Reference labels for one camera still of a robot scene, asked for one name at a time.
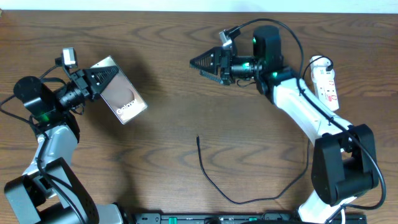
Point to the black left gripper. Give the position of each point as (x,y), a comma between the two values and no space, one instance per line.
(85,89)

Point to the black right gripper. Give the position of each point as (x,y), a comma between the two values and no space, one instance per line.
(219,55)

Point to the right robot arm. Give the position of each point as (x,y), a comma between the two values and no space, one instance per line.
(344,160)

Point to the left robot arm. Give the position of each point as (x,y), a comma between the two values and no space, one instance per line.
(48,191)

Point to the white power strip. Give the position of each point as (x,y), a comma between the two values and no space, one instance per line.
(323,78)

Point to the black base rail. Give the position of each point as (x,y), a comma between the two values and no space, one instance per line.
(269,217)

